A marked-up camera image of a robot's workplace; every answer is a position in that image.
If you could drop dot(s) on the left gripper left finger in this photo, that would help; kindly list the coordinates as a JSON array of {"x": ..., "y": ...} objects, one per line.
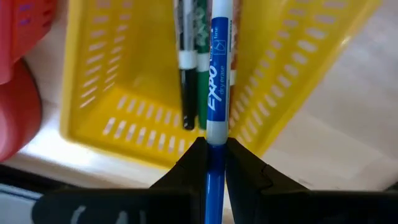
[{"x": 192, "y": 174}]

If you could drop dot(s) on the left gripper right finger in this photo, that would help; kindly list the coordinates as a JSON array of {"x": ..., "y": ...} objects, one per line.
[{"x": 245, "y": 174}]

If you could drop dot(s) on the black Expo marker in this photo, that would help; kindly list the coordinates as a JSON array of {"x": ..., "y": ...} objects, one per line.
[{"x": 188, "y": 93}]

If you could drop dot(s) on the green Expo marker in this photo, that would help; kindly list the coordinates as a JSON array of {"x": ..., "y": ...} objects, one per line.
[{"x": 202, "y": 87}]

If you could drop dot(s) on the blue Expo marker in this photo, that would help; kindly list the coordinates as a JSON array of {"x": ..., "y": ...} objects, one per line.
[{"x": 219, "y": 77}]

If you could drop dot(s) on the brown Expo marker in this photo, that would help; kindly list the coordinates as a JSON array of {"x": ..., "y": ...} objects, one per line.
[{"x": 235, "y": 56}]

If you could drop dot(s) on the yellow plastic basket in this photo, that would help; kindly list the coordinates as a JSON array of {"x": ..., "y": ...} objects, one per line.
[{"x": 140, "y": 62}]

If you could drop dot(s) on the red desk lamp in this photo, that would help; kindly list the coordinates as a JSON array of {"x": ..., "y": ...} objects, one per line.
[{"x": 15, "y": 118}]

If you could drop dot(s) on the red plastic basket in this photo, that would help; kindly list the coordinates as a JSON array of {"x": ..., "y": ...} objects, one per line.
[{"x": 21, "y": 31}]

